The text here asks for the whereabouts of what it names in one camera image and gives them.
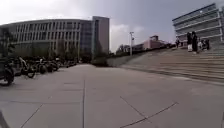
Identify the dark green hedge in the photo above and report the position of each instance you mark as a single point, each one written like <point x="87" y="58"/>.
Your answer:
<point x="99" y="61"/>

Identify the building with horizontal bands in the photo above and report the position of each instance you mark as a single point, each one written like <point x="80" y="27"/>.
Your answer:
<point x="200" y="23"/>

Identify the tall lamp pole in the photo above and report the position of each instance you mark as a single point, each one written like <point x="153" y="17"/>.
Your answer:
<point x="131" y="45"/>

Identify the row of trees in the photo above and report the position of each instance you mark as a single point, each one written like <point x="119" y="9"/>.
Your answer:
<point x="61" y="50"/>

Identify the reddish low building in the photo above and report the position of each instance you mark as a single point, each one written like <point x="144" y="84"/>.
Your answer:
<point x="153" y="43"/>

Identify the row of parked bicycles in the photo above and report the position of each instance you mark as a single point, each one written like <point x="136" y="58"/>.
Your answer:
<point x="40" y="66"/>

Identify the group of people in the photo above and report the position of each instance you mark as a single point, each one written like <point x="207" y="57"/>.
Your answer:
<point x="194" y="41"/>

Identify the wide stone stairs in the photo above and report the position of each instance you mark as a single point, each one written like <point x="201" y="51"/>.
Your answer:
<point x="186" y="63"/>

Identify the long dark hedge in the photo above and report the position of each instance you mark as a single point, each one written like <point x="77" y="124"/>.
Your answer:
<point x="146" y="49"/>

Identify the grey paved plaza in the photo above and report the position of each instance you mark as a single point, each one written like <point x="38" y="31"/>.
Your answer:
<point x="100" y="96"/>

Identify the large curved grey building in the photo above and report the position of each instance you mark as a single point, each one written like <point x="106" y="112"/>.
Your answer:
<point x="50" y="31"/>

